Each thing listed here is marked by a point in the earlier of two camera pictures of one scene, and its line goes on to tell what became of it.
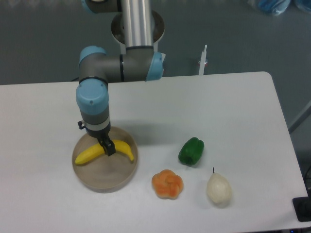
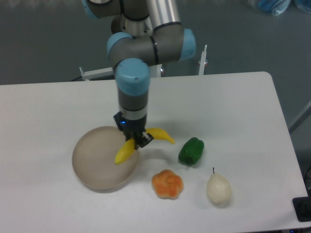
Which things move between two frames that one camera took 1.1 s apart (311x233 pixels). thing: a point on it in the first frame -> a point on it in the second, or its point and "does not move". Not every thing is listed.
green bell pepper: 191,151 does not move
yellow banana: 95,152 -> 130,146
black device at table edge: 302,206 does not move
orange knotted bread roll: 166,185 does not move
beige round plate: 104,174 does not move
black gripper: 103,137 -> 133,128
